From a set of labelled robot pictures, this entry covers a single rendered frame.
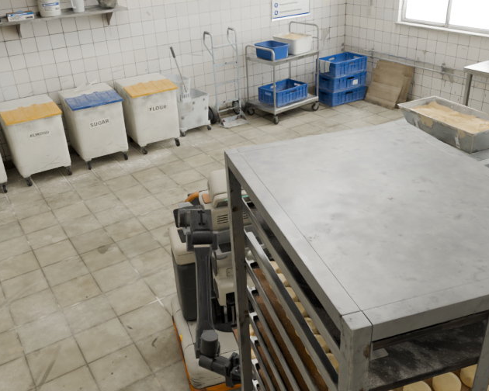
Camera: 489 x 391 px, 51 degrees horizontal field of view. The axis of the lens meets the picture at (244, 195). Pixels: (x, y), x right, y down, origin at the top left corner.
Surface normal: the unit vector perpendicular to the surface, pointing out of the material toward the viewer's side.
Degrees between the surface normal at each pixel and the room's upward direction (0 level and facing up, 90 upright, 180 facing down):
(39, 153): 95
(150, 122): 92
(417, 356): 0
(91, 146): 90
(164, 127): 93
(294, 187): 0
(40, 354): 0
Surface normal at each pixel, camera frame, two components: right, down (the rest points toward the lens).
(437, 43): -0.84, 0.29
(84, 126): 0.51, 0.44
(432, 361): -0.05, -0.88
